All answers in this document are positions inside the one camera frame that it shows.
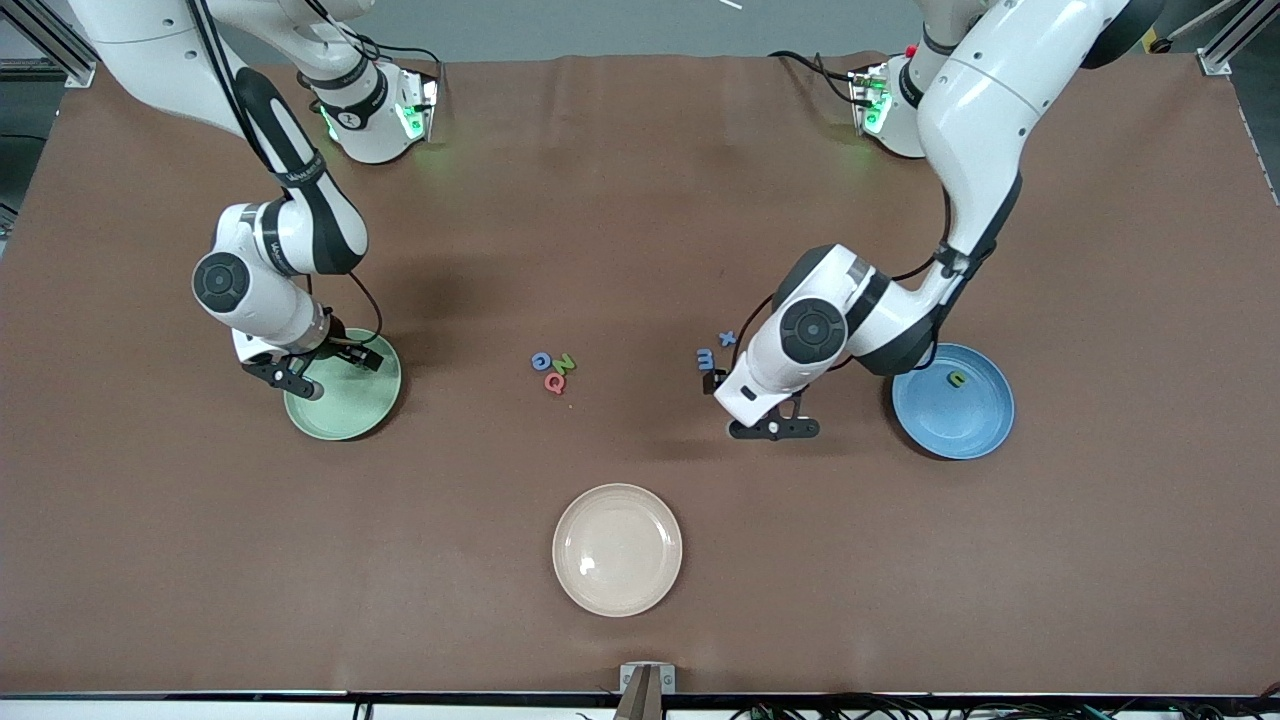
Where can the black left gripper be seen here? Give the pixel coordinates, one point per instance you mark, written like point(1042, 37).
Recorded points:
point(711, 381)

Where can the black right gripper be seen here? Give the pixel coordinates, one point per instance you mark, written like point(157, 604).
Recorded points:
point(335, 345)

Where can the blue foam letter m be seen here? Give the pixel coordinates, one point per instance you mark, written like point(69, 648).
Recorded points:
point(706, 358)

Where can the green foam letter N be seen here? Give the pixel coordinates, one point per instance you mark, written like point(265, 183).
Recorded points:
point(564, 364)

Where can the red foam letter Q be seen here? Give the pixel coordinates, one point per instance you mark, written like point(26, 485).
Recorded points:
point(553, 383)

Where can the blue foam letter G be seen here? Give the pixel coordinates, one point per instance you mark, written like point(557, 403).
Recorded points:
point(541, 361)

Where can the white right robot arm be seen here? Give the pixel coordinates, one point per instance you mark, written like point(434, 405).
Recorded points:
point(265, 305)

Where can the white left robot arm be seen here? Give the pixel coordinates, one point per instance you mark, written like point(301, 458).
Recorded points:
point(1000, 90)

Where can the green plate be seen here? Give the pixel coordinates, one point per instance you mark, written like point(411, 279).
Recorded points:
point(345, 412)

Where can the beige plate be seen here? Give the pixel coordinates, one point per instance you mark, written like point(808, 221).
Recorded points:
point(617, 550)

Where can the blue plate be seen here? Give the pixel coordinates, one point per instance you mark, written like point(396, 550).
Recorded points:
point(950, 420)

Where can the brown table mat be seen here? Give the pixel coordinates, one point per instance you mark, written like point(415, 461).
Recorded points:
point(200, 560)

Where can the black stand leg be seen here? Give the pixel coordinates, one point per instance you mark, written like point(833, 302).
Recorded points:
point(1160, 46)

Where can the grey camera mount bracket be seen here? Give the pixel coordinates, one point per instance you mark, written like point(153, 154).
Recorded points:
point(647, 685)

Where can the aluminium frame profile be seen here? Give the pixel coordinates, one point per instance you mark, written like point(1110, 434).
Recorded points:
point(1215, 62)
point(80, 72)

